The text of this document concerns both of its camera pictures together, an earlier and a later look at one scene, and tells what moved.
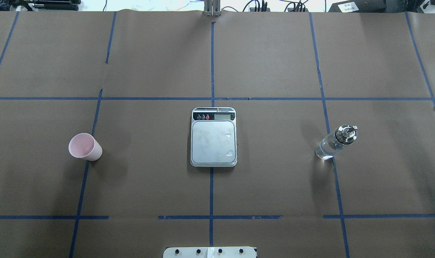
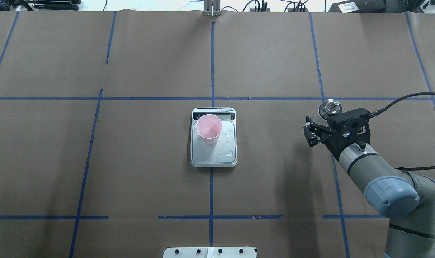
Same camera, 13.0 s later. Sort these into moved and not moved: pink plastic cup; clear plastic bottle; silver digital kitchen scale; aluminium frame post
Moved: pink plastic cup; clear plastic bottle
Not moved: silver digital kitchen scale; aluminium frame post
